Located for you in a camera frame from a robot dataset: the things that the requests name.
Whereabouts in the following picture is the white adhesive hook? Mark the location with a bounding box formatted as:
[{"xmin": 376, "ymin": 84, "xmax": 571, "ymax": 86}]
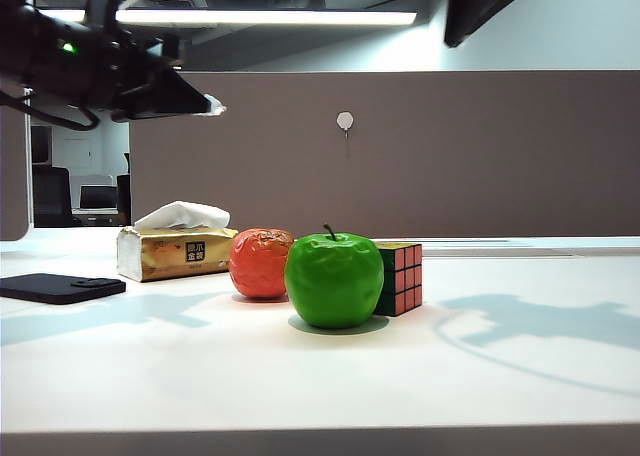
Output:
[{"xmin": 336, "ymin": 110, "xmax": 357, "ymax": 160}]

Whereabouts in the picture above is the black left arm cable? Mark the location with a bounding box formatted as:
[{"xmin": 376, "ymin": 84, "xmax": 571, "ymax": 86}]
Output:
[{"xmin": 0, "ymin": 88, "xmax": 102, "ymax": 130}]

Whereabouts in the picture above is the wide brown desk partition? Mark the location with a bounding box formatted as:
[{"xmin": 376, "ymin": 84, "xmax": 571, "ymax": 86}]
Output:
[{"xmin": 128, "ymin": 70, "xmax": 640, "ymax": 240}]

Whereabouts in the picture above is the narrow brown desk partition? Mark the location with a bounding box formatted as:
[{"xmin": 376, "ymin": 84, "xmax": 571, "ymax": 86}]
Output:
[{"xmin": 0, "ymin": 103, "xmax": 33, "ymax": 243}]

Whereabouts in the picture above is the Rubik's cube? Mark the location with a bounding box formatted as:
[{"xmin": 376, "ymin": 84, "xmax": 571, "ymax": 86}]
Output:
[{"xmin": 373, "ymin": 241, "xmax": 424, "ymax": 318}]

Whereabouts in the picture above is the black office chair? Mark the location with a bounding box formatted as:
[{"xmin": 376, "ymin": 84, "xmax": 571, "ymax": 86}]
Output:
[
  {"xmin": 117, "ymin": 174, "xmax": 134, "ymax": 228},
  {"xmin": 32, "ymin": 166, "xmax": 77, "ymax": 229}
]

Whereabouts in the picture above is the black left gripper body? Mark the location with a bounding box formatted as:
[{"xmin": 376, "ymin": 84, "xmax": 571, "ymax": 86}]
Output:
[{"xmin": 79, "ymin": 29, "xmax": 182, "ymax": 113}]

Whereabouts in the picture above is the green apple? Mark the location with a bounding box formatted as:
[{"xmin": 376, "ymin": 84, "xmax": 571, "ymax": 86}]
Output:
[{"xmin": 283, "ymin": 222, "xmax": 386, "ymax": 330}]

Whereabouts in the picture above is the wrinkled red-orange fruit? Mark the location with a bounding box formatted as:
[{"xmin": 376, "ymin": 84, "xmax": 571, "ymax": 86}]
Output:
[{"xmin": 228, "ymin": 226, "xmax": 297, "ymax": 302}]

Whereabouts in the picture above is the long ceiling light strip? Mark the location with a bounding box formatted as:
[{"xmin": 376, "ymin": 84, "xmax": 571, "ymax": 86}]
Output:
[{"xmin": 37, "ymin": 8, "xmax": 419, "ymax": 28}]

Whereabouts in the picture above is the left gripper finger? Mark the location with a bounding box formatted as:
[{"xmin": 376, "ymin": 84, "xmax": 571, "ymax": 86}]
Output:
[
  {"xmin": 127, "ymin": 68, "xmax": 227, "ymax": 119},
  {"xmin": 111, "ymin": 106, "xmax": 209, "ymax": 124}
]

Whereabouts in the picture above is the gold tissue pack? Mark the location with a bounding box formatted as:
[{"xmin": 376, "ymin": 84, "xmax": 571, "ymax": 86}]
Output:
[{"xmin": 116, "ymin": 200, "xmax": 240, "ymax": 284}]

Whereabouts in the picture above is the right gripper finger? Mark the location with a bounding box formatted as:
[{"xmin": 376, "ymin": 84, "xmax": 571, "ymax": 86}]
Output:
[{"xmin": 443, "ymin": 0, "xmax": 549, "ymax": 49}]

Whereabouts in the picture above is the dark background monitor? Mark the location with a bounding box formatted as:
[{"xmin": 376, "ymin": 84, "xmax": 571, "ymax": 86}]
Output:
[{"xmin": 79, "ymin": 185, "xmax": 122, "ymax": 211}]

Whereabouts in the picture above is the dark background cabinet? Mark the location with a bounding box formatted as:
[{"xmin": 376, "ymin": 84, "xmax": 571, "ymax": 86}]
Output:
[{"xmin": 32, "ymin": 125, "xmax": 54, "ymax": 168}]

